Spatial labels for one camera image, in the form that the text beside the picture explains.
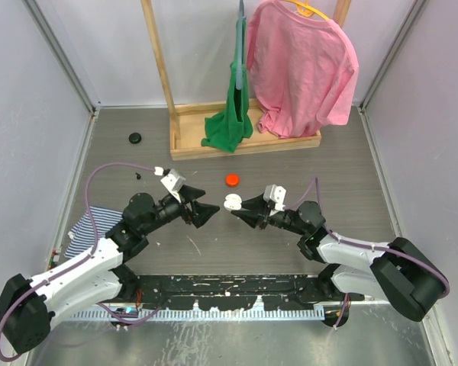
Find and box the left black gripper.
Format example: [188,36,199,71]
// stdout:
[141,185,218,236]

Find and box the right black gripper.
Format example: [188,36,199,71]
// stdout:
[231,191,307,236]

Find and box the white earbud case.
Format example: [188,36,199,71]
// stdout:
[224,194,243,211]

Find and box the orange earbud case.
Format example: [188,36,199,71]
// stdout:
[225,173,240,188]

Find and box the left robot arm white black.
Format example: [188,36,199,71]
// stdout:
[0,185,220,361]

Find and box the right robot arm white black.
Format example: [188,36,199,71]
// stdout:
[224,193,450,322]

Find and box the black earbud case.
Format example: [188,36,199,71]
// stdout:
[128,132,142,144]

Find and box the wooden clothes rack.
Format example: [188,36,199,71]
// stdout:
[140,0,353,162]

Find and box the green tank top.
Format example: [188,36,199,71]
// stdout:
[201,20,253,153]

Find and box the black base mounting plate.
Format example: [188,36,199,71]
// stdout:
[115,274,344,311]

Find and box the blue white striped cloth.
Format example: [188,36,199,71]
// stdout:
[64,206,122,259]

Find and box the pink t-shirt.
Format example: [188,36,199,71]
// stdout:
[247,1,359,139]

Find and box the grey-blue clothes hanger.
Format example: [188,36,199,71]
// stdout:
[235,0,246,91]

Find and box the yellow clothes hanger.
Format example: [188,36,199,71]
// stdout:
[283,0,330,21]

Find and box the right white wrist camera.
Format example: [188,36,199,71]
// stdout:
[263,184,286,211]

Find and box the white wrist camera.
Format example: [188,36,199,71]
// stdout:
[263,184,286,211]
[153,166,186,203]

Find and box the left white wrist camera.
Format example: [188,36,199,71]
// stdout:
[153,166,186,203]

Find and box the grey slotted cable duct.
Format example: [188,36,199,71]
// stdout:
[66,301,325,323]

